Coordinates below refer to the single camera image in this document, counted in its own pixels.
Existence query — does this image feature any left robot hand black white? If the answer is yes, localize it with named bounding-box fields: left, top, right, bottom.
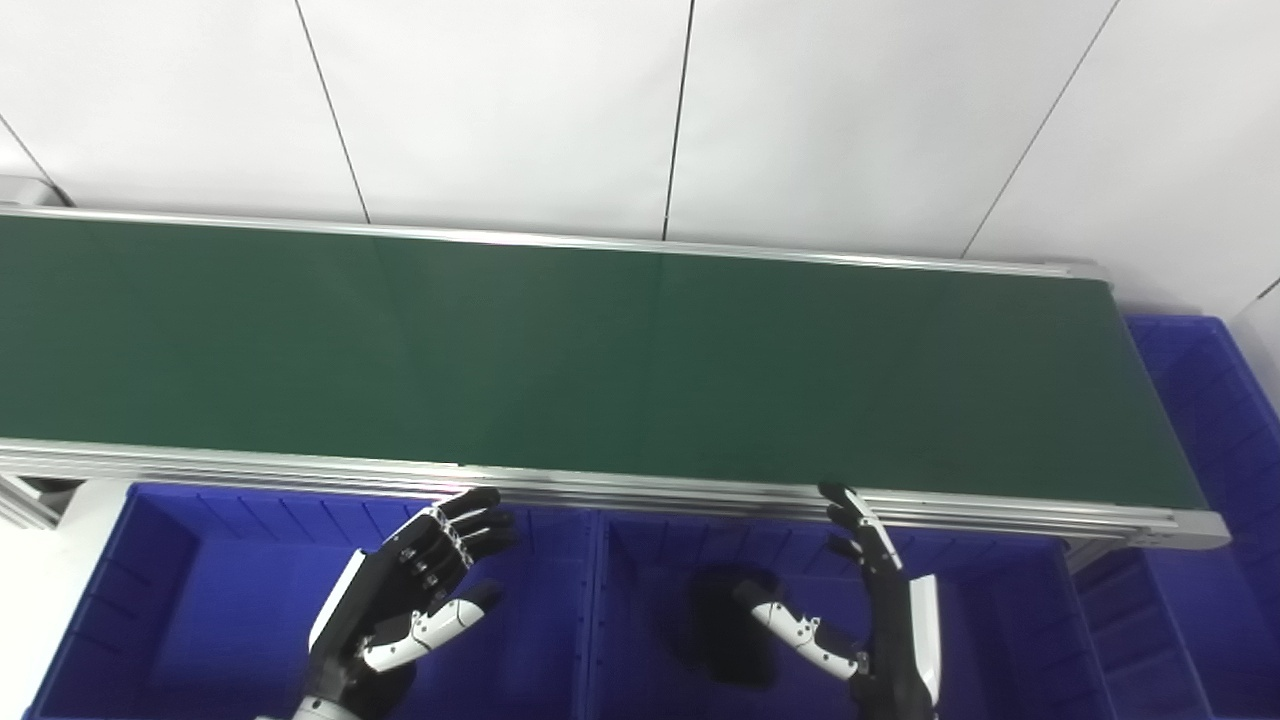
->
left=300, top=487, right=519, bottom=720

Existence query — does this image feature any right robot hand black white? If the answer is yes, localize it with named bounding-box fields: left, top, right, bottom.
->
left=735, top=483, right=943, bottom=720

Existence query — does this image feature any black cylinder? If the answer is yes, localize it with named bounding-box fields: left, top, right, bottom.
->
left=680, top=567, right=781, bottom=691

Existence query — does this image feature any blue plastic bin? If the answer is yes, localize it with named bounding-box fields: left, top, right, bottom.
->
left=585, top=510, right=1116, bottom=720
left=25, top=483, right=601, bottom=720
left=1075, top=315, right=1280, bottom=720

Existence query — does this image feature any green conveyor belt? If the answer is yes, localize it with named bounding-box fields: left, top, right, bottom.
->
left=0, top=215, right=1208, bottom=509
left=0, top=175, right=1231, bottom=551

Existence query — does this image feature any aluminium conveyor support leg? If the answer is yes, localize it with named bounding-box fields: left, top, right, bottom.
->
left=0, top=475, right=81, bottom=529

